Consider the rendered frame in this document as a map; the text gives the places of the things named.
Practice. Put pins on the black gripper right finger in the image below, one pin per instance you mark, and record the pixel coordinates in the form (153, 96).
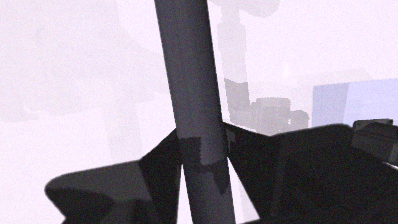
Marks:
(260, 160)

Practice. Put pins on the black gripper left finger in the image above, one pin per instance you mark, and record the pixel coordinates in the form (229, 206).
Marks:
(154, 178)

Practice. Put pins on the dark grey cylinder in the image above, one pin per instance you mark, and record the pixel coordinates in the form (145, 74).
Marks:
(186, 39)

